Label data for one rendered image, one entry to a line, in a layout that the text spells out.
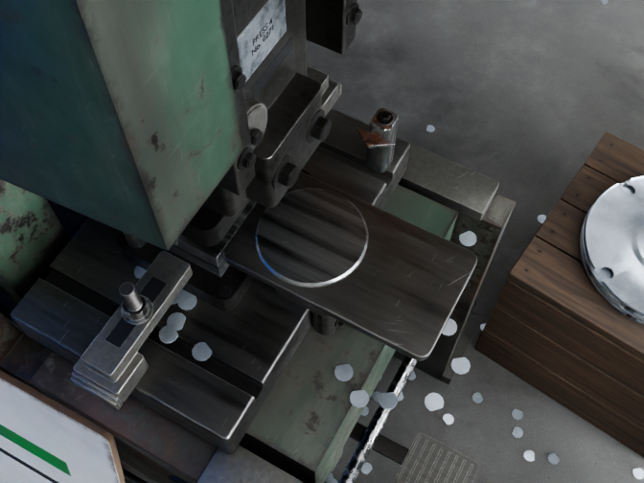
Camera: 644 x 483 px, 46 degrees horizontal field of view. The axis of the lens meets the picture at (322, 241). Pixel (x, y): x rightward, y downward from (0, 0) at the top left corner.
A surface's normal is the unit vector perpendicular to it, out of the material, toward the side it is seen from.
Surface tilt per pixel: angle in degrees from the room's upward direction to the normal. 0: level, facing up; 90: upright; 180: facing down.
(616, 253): 0
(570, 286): 0
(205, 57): 90
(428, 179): 0
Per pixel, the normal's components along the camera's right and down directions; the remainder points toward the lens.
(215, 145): 0.87, 0.43
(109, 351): 0.00, -0.49
